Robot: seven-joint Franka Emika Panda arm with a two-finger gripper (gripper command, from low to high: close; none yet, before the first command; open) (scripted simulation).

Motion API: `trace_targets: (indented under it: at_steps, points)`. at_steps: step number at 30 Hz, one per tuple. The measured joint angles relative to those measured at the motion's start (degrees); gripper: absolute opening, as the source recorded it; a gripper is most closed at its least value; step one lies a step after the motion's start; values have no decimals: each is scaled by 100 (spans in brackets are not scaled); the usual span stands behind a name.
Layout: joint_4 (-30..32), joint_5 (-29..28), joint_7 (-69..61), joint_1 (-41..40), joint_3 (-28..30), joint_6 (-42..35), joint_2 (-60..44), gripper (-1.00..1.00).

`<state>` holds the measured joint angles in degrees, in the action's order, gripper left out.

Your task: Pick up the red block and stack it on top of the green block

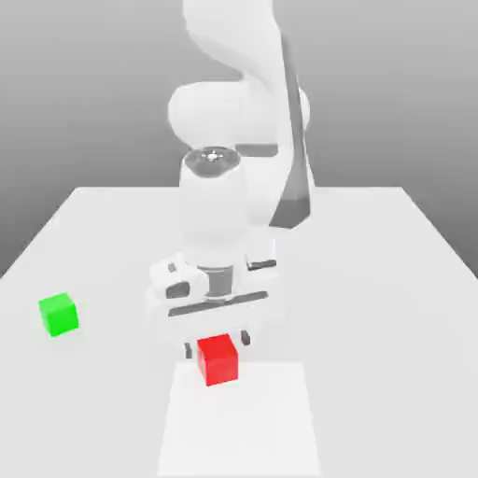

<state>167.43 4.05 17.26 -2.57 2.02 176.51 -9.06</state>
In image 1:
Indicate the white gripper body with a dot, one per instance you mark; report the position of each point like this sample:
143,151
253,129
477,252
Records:
220,319

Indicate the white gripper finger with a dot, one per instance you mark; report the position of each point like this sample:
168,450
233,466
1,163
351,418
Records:
188,351
245,338

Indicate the small green cube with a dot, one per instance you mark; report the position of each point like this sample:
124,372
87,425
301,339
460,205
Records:
58,314

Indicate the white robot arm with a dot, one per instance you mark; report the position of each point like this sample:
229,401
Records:
214,209

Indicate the small red cube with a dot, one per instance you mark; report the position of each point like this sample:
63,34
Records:
218,360

